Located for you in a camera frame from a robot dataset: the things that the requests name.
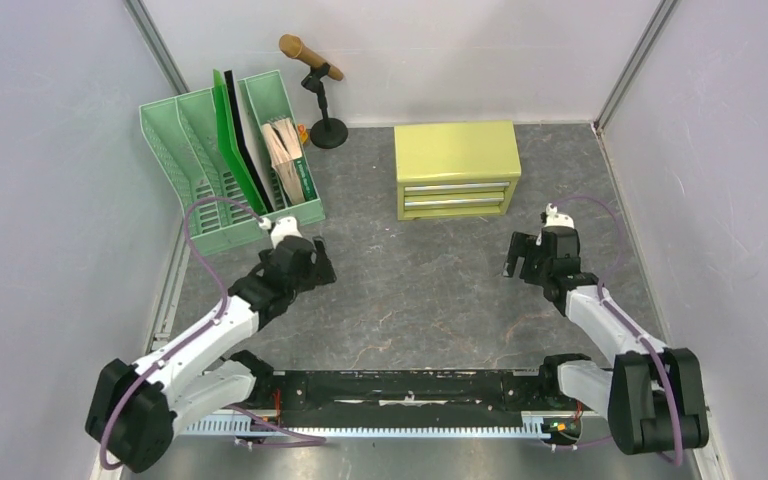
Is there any brown microphone on stand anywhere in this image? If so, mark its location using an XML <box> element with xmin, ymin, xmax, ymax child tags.
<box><xmin>279</xmin><ymin>34</ymin><xmax>348</xmax><ymax>149</ymax></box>

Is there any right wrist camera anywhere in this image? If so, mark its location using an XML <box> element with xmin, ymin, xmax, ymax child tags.
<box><xmin>540</xmin><ymin>203</ymin><xmax>575</xmax><ymax>231</ymax></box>

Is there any small orange object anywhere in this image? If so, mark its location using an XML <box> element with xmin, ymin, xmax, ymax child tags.
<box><xmin>297</xmin><ymin>124</ymin><xmax>309</xmax><ymax>145</ymax></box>

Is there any mint green file organizer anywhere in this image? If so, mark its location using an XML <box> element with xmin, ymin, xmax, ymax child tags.
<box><xmin>140</xmin><ymin>70</ymin><xmax>325</xmax><ymax>256</ymax></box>

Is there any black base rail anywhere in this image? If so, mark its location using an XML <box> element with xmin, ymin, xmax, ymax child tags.
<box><xmin>242</xmin><ymin>369</ymin><xmax>576</xmax><ymax>428</ymax></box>

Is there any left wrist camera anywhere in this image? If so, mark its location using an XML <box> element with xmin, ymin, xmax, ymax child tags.
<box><xmin>257</xmin><ymin>216</ymin><xmax>303</xmax><ymax>248</ymax></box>

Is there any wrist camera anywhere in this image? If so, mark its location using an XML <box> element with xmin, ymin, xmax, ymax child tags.
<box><xmin>257</xmin><ymin>216</ymin><xmax>303</xmax><ymax>248</ymax></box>
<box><xmin>540</xmin><ymin>203</ymin><xmax>575</xmax><ymax>231</ymax></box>

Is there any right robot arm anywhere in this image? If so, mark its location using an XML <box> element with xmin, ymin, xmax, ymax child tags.
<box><xmin>503</xmin><ymin>226</ymin><xmax>710</xmax><ymax>456</ymax></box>

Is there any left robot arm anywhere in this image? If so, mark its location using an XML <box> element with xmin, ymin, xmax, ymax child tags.
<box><xmin>85</xmin><ymin>235</ymin><xmax>336</xmax><ymax>473</ymax></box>

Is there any green plastic folder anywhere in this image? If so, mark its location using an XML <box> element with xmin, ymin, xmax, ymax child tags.
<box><xmin>212</xmin><ymin>69</ymin><xmax>267</xmax><ymax>215</ymax></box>

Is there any yellow-green drawer chest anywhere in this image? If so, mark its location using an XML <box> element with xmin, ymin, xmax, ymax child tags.
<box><xmin>394</xmin><ymin>120</ymin><xmax>522</xmax><ymax>221</ymax></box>

